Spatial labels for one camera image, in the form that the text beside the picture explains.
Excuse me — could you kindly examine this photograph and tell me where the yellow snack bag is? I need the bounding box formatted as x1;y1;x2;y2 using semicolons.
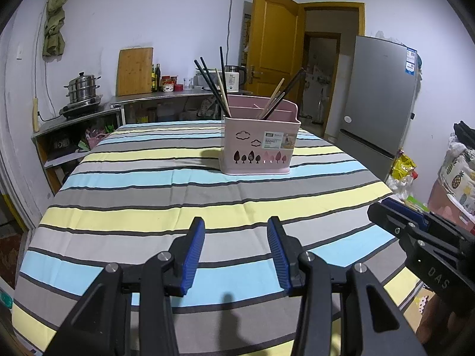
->
391;150;418;180

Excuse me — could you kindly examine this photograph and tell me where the pineapple print bag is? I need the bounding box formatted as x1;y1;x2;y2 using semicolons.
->
427;148;475;227

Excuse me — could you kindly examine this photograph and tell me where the wooden chopstick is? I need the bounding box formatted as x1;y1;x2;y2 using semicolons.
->
215;69;232;118
259;78;286;119

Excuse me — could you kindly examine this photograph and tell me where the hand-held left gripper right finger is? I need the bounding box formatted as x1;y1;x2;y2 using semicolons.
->
267;216;427;356

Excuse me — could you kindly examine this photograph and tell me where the stainless steel steamer pot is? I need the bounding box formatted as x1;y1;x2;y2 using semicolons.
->
65;72;102;104

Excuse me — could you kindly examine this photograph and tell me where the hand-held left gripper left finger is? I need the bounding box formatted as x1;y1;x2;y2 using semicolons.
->
42;217;206;356

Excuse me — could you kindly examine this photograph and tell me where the black induction cooker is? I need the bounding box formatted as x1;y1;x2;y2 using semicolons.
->
59;94;105;119

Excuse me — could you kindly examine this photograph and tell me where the yellow wooden door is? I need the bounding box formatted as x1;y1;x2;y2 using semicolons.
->
245;0;300;104

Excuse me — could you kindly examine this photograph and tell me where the stainless steel counter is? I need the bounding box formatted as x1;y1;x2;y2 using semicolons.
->
110;88;253;125

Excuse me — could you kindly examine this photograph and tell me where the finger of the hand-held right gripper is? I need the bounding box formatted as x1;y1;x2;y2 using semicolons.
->
381;197;475;236
367;202;431;253

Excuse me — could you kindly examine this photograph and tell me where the white plastic bag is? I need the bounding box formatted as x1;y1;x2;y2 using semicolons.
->
386;172;416;201

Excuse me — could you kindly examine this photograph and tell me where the wooden cutting board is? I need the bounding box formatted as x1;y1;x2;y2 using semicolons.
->
116;47;154;97

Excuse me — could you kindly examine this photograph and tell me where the small pink plastic basket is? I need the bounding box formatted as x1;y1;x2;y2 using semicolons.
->
85;128;110;151

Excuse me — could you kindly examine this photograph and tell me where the person's right hand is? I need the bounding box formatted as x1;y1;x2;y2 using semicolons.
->
416;294;460;346

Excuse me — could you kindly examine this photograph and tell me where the white electric kettle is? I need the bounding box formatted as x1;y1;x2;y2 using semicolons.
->
224;65;247;93

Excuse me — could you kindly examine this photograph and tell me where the black wall cable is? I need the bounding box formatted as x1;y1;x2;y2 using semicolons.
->
224;0;236;66

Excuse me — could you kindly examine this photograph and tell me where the black bag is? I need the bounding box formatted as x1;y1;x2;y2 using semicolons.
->
453;120;475;149

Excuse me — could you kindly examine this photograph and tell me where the pink plastic utensil basket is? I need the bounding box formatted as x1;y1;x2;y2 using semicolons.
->
220;94;301;176

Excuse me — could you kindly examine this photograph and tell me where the cartoon print floor mat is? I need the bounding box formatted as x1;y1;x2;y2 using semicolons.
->
399;282;436;323

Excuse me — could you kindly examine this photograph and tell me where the yellow door frame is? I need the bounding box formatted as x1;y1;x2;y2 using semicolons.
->
297;2;366;138

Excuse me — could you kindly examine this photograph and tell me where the striped tablecloth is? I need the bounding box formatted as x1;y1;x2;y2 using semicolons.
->
11;120;424;356

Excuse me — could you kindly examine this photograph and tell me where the green knotted curtain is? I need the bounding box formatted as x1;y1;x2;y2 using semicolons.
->
42;0;77;57

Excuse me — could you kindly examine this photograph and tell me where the grey refrigerator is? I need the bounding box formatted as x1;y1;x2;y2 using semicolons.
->
324;35;422;182

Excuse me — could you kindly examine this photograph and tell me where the low steel stand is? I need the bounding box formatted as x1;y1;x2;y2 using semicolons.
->
31;106;125;195

